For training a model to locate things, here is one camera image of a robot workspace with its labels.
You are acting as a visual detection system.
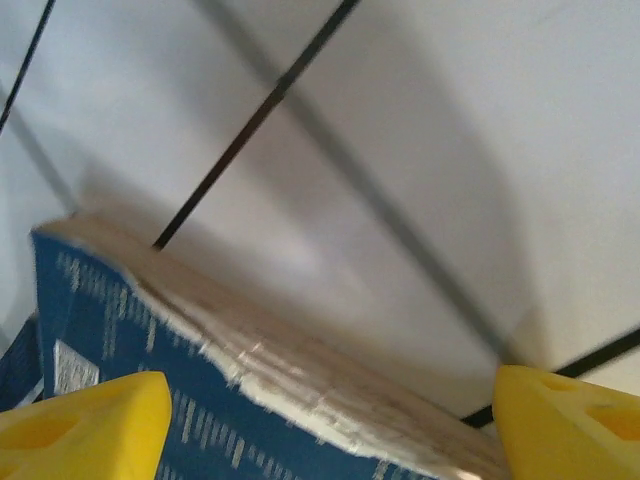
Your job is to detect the blue and silver packet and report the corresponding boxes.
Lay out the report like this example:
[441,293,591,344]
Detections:
[0,212,506,480]

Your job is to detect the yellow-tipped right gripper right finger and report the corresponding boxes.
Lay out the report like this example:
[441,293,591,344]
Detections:
[492,363,640,480]

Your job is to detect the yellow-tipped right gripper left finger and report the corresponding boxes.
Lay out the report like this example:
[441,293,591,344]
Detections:
[0,370,174,480]

